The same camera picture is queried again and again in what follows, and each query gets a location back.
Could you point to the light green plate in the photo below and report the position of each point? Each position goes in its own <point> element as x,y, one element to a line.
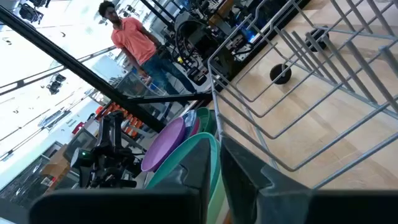
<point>216,202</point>

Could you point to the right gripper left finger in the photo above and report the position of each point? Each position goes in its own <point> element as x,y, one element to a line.
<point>186,177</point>

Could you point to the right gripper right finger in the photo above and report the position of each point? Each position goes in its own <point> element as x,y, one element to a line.
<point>258,193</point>

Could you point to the black ceiling light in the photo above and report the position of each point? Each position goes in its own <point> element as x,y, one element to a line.
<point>29,13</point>
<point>56,84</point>

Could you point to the cardboard box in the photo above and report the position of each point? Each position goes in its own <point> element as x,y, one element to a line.
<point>57,165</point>

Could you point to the purple plate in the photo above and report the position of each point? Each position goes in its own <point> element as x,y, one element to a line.
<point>163,144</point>

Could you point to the blue patterned plate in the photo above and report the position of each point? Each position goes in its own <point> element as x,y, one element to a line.
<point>189,123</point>

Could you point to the teal plate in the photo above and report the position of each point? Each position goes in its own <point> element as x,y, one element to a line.
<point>174,155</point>

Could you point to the person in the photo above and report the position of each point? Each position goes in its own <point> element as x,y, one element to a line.
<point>133,40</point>

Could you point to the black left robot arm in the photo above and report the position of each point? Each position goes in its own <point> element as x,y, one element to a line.
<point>109,161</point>

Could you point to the orange storage rack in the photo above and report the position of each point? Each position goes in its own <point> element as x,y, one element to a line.
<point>124,118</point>

